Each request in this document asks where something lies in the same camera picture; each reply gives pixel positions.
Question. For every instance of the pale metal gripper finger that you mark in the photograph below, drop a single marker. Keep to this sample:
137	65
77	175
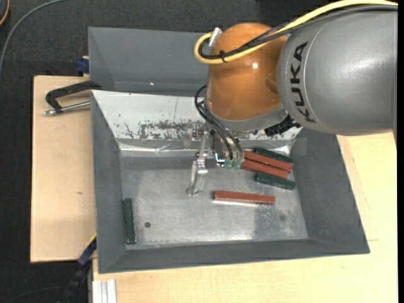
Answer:
192	181
201	172

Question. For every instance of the grey metal bin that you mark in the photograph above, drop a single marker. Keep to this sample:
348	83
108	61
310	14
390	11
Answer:
195	219

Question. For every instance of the red-brown flat block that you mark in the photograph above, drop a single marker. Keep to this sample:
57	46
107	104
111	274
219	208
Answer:
263	169
244	197
271	162

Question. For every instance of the dark green flat block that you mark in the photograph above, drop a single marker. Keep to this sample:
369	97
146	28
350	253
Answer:
274	181
276	155
129	221

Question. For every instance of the pale brown flat board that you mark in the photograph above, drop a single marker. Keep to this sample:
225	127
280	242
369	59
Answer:
61	175

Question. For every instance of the black cylinder on white bracket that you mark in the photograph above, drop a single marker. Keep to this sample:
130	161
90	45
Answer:
281	127

